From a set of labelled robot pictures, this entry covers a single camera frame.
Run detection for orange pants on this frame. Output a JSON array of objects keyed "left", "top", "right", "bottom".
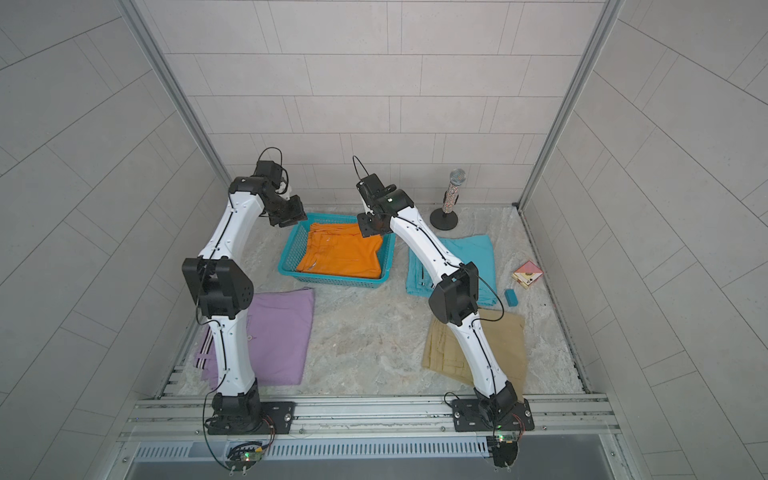
[{"left": 296, "top": 223, "right": 383, "bottom": 279}]

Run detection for teal pants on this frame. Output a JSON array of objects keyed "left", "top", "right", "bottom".
[{"left": 406, "top": 235, "right": 498, "bottom": 307}]

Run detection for purple pants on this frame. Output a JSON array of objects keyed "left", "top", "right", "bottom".
[{"left": 193, "top": 287, "right": 316, "bottom": 391}]

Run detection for khaki pants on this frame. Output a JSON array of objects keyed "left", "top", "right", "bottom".
[{"left": 421, "top": 309, "right": 528, "bottom": 397}]

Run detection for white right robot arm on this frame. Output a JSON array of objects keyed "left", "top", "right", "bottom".
[{"left": 356, "top": 180, "right": 518, "bottom": 429}]

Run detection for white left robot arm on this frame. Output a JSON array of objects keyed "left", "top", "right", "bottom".
[{"left": 181, "top": 174, "right": 306, "bottom": 419}]

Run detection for teal plastic laundry basket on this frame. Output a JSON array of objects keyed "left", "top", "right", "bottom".
[{"left": 278, "top": 213, "right": 396, "bottom": 288}]

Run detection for glitter microphone on black stand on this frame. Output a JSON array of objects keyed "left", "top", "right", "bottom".
[{"left": 430, "top": 168, "right": 466, "bottom": 231}]

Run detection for small teal block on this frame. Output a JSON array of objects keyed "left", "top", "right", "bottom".
[{"left": 504, "top": 289, "right": 518, "bottom": 307}]

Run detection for pink and yellow small box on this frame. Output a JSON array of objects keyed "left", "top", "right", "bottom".
[{"left": 512, "top": 260, "right": 544, "bottom": 288}]

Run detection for left green circuit board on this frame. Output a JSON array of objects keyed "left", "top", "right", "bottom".
[{"left": 226, "top": 441, "right": 264, "bottom": 476}]

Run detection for green circuit board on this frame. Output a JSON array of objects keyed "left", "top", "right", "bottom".
[
  {"left": 486, "top": 436, "right": 519, "bottom": 468},
  {"left": 226, "top": 441, "right": 264, "bottom": 476}
]

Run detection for right green circuit board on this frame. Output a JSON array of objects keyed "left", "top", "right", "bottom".
[{"left": 486, "top": 436, "right": 519, "bottom": 468}]

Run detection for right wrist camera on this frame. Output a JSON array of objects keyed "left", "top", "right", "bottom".
[{"left": 356, "top": 174, "right": 397, "bottom": 209}]

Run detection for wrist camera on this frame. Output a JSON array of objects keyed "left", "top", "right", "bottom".
[
  {"left": 253, "top": 160, "right": 289, "bottom": 195},
  {"left": 356, "top": 174, "right": 397, "bottom": 209}
]

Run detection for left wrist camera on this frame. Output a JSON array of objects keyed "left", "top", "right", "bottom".
[{"left": 253, "top": 160, "right": 289, "bottom": 195}]

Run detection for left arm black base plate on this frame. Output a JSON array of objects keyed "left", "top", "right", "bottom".
[{"left": 204, "top": 401, "right": 297, "bottom": 436}]

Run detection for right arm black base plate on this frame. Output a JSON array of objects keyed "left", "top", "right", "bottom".
[{"left": 445, "top": 397, "right": 535, "bottom": 434}]

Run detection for aluminium mounting rail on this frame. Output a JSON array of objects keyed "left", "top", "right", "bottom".
[{"left": 117, "top": 394, "right": 621, "bottom": 442}]

